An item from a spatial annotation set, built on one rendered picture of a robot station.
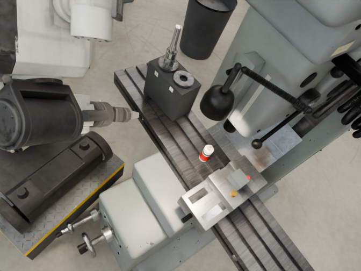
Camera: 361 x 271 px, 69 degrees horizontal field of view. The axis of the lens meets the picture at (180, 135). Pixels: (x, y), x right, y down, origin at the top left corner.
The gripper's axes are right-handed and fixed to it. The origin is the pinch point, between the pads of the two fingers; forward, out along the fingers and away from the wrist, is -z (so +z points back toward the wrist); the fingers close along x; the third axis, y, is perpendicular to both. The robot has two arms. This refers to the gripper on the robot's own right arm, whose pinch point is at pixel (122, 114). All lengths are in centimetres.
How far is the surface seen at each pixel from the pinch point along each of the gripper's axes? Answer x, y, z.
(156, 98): 2.6, 7.2, -22.4
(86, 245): -11, -55, 6
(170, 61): 12.4, 22.6, -14.2
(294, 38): 60, 18, 33
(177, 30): 18.6, 32.3, -6.2
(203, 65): -34, 49, -195
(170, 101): 11.9, 6.1, -18.1
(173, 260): 5, -88, -51
